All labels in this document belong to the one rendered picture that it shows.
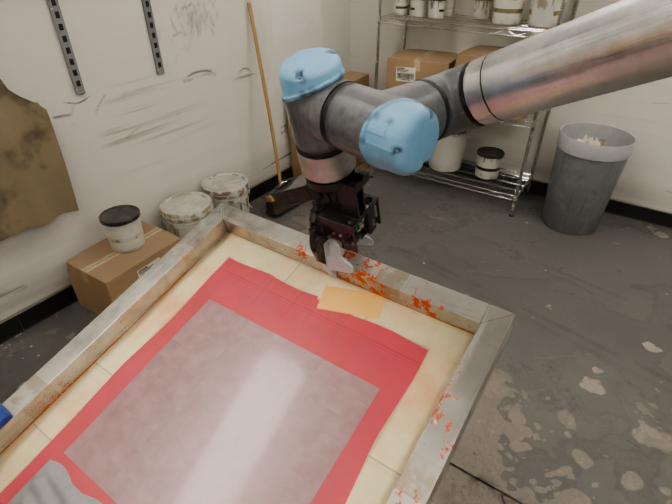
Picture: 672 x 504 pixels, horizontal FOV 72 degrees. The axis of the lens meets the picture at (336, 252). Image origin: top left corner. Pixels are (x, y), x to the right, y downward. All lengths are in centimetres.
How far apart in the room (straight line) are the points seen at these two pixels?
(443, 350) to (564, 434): 161
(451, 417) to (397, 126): 35
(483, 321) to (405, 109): 34
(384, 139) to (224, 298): 46
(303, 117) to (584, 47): 28
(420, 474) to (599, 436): 178
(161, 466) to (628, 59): 69
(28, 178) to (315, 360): 207
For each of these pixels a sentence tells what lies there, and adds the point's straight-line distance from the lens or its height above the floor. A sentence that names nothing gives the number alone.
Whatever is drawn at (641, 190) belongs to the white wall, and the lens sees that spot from 394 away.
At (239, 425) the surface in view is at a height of 116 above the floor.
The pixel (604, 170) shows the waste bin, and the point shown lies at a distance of 338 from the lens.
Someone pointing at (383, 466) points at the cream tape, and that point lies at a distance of 63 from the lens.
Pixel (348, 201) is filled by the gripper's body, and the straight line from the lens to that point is 63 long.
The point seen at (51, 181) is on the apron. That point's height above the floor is 72.
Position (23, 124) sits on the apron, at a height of 101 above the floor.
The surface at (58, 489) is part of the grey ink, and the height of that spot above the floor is 111.
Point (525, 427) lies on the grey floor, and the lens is 223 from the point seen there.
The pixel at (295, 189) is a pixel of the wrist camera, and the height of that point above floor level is 141.
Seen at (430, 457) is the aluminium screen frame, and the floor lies 121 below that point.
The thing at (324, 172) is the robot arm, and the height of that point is 147.
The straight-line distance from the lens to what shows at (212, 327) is 79.
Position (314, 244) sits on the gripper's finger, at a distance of 69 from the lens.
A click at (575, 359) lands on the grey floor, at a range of 260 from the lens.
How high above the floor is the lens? 171
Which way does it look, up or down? 34 degrees down
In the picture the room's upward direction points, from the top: straight up
